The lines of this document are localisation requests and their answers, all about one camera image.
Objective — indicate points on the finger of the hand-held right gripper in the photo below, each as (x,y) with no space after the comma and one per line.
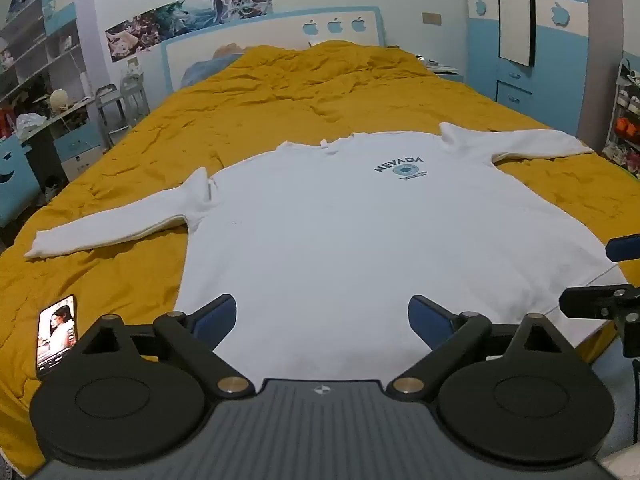
(590,301)
(622,247)

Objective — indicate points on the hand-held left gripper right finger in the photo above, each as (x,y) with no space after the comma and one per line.
(425,317)

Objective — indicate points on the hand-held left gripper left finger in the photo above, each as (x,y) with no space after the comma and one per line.
(215,317)

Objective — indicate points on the white printed sweatshirt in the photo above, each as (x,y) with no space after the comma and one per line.
(350,235)

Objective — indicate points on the shoe rack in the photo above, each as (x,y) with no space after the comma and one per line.
(625,125)

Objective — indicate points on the smartphone with lit screen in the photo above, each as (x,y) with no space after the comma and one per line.
(55,335)

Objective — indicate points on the blue and white wardrobe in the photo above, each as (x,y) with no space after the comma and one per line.
(565,90)

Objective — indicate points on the white shoes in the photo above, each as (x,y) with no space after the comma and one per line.
(54,189)

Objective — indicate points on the blue and white drawer cabinet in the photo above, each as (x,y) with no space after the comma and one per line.
(77,152)

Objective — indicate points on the yellow bedspread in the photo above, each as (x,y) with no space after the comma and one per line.
(300,100)

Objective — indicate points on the grey chair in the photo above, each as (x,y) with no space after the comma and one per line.
(122,100)

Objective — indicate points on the cluttered desk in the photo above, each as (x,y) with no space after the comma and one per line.
(45,152)

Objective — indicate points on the blue smiley face chair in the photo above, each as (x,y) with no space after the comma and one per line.
(15,180)

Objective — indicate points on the blue pillow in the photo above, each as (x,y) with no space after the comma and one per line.
(210,70)

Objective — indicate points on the wardrobe mirror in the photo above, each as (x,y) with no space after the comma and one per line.
(515,10)

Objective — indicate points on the cream round ball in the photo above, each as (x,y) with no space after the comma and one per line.
(59,100)

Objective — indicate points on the white plastic bag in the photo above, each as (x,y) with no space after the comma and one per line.
(30,122)

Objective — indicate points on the red bag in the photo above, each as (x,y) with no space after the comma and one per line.
(6,121)

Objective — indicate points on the blue and white headboard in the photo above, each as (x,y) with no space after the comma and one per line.
(260,30)

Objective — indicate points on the beige wall plate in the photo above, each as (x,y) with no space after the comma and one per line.
(431,18)

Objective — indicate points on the white wall shelf unit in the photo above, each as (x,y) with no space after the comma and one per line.
(35,45)

